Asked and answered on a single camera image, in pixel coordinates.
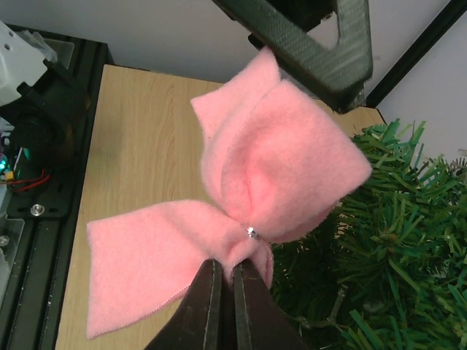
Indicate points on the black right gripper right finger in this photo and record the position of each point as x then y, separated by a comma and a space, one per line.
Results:
260, 324

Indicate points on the pink bow ornament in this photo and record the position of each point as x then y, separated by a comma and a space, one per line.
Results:
274, 166

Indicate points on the black corner frame post right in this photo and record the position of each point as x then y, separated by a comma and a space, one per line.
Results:
440, 25

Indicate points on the clear led string lights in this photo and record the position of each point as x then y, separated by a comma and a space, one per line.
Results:
394, 249

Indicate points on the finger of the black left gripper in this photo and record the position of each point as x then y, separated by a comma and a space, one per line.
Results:
336, 75

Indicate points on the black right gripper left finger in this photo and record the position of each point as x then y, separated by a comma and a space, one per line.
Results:
196, 324

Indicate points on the small green christmas tree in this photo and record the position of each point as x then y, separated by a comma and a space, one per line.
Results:
291, 266

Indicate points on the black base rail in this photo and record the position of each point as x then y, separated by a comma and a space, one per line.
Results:
39, 209

